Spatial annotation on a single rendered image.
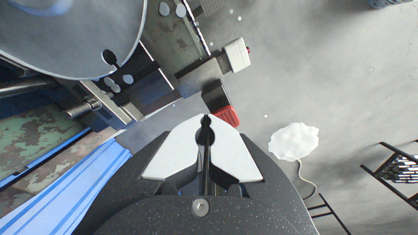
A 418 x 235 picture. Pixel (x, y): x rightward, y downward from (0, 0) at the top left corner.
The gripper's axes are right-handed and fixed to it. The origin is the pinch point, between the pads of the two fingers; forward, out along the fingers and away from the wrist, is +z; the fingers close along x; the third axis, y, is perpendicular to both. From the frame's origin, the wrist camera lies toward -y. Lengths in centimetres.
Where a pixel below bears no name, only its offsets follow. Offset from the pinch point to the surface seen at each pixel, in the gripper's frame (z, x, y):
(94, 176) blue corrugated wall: 53, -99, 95
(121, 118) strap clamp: 12.2, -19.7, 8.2
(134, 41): 8.4, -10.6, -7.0
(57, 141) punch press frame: 11.2, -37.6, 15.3
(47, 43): 8.7, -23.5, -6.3
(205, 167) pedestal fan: 46, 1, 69
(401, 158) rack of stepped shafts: 67, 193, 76
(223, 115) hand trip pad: 10.6, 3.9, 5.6
